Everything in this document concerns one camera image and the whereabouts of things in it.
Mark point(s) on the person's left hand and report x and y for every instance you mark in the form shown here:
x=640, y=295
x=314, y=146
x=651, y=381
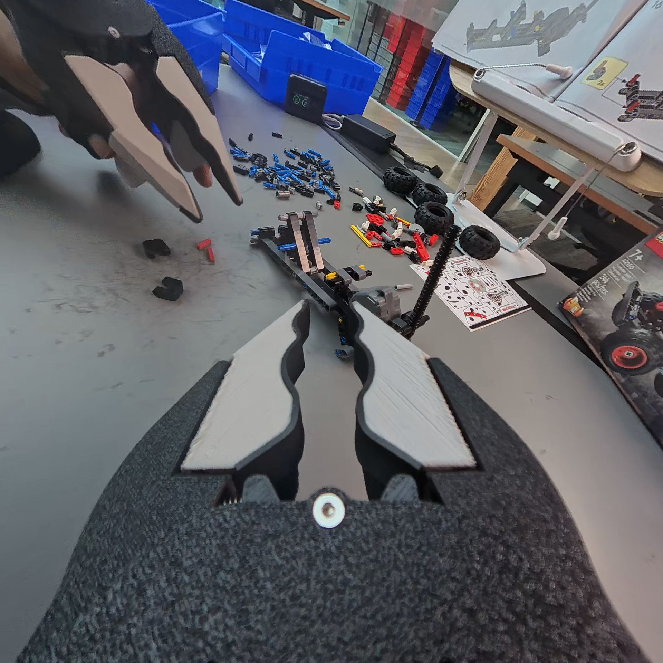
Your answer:
x=101, y=147

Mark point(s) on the clear plastic bags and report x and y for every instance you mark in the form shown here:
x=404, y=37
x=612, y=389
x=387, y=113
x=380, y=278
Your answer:
x=295, y=40

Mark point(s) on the grey desk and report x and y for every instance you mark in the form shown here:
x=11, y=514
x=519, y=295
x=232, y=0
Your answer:
x=103, y=362

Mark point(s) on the white sticker sheet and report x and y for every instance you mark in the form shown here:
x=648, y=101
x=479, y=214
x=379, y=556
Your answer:
x=471, y=295

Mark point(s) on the white wooden book stand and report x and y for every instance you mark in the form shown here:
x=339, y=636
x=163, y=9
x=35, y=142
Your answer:
x=544, y=111

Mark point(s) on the pile of blue black pins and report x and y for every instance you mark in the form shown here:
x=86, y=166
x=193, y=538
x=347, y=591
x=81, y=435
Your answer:
x=285, y=171

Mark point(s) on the person's left forearm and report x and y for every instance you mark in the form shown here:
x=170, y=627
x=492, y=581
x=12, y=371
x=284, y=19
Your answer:
x=15, y=57

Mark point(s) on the stack of red blue crates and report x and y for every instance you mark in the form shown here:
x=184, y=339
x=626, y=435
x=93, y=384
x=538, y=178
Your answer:
x=414, y=77

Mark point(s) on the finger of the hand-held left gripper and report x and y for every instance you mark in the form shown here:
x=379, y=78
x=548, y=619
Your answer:
x=202, y=119
x=134, y=140

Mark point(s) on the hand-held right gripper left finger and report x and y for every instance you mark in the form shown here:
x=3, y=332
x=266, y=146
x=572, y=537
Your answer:
x=243, y=414

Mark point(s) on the small black display device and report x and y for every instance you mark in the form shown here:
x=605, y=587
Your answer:
x=305, y=98

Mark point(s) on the open instruction booklet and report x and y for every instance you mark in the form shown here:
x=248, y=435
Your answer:
x=518, y=31

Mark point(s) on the wooden side table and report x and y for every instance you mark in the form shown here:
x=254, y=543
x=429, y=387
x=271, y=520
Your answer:
x=518, y=150

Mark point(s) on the blue plastic bin with tag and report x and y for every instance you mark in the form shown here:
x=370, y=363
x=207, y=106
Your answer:
x=191, y=36

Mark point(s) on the pile of mixed small bricks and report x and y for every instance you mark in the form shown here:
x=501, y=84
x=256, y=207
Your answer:
x=393, y=228

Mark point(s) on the black power adapter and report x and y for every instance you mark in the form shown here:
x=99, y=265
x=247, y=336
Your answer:
x=369, y=133

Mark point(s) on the toy brick chassis model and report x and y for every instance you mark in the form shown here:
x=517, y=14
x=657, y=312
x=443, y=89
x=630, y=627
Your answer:
x=311, y=259

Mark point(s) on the toy truck set box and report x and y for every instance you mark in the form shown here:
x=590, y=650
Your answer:
x=621, y=336

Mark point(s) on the black bracket brick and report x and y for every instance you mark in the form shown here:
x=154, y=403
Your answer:
x=156, y=248
x=168, y=290

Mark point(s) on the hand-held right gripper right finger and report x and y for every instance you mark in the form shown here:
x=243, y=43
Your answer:
x=409, y=409

